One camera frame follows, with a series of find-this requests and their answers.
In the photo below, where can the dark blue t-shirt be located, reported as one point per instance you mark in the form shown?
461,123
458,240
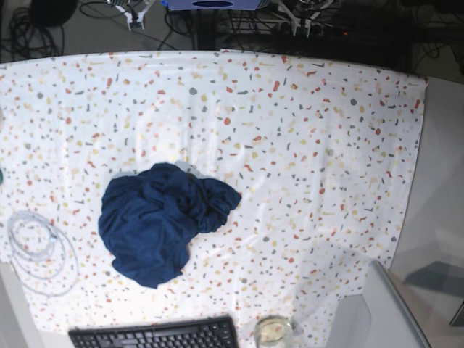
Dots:
148,220

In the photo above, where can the terrazzo pattern table cloth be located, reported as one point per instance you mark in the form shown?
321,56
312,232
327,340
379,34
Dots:
322,153

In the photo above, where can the black computer keyboard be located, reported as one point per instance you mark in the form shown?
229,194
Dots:
211,332

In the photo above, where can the clear glass jar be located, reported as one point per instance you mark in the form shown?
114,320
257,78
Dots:
274,331

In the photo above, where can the blue box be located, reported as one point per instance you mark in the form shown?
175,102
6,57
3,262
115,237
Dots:
248,5

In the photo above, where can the black wire rack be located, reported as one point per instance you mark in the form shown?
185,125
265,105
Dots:
270,21

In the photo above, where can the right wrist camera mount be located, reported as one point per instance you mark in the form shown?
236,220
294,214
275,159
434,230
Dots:
136,13

